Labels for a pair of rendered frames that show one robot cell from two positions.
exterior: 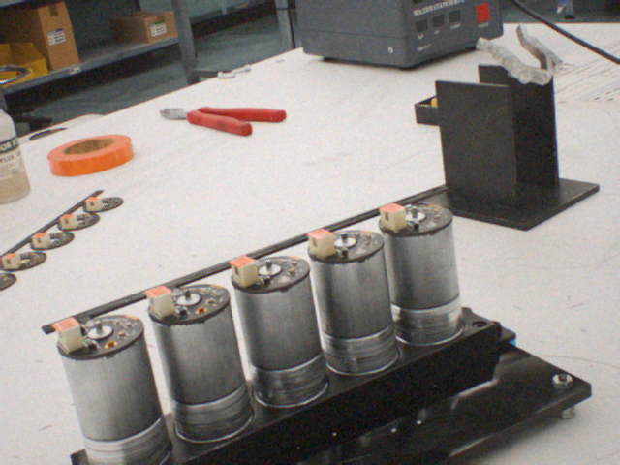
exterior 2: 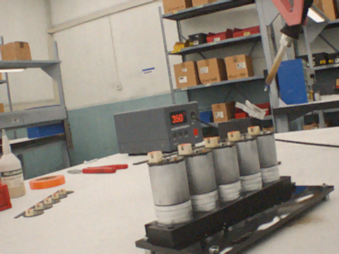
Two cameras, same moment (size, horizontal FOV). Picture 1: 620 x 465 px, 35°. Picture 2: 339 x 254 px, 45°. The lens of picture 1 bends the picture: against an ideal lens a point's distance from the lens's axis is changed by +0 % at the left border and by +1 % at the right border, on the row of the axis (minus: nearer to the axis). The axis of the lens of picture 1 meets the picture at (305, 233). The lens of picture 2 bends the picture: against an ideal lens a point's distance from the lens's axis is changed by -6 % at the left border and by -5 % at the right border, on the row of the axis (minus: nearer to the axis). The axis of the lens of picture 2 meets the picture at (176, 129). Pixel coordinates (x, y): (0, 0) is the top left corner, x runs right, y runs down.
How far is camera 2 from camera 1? 0.16 m
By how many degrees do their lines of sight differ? 25
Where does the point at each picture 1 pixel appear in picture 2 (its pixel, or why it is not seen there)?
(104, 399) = (174, 183)
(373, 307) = (256, 161)
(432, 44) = (178, 142)
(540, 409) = (322, 192)
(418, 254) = (266, 143)
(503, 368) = (299, 188)
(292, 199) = not seen: hidden behind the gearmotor
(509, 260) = not seen: hidden behind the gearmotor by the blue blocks
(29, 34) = not seen: outside the picture
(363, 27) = (149, 137)
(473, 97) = (235, 126)
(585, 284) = (299, 179)
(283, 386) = (229, 191)
